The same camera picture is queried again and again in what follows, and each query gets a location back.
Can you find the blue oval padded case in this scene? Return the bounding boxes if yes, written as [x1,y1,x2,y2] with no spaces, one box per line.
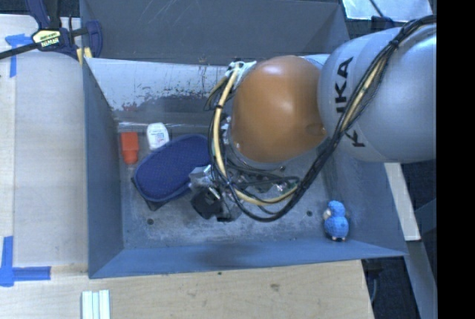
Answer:
[133,134,214,203]

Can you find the pale wood board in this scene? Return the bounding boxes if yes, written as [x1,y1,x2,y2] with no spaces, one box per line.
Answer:
[13,50,90,267]

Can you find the blue toy bird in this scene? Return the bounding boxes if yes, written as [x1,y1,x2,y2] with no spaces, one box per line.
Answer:
[321,200,351,243]

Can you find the orange plastic cap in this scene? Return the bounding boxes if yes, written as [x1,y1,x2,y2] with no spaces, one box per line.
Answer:
[119,131,140,165]

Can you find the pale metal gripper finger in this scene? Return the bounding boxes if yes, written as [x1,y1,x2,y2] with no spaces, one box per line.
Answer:
[189,164,214,189]

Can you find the black angular block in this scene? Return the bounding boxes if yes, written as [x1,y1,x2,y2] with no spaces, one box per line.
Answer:
[190,185,224,221]

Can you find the small white bottle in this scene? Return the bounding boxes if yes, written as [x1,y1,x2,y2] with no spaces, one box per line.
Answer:
[145,122,171,151]

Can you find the grey metal bin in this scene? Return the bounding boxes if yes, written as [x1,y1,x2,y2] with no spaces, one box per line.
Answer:
[78,0,410,280]

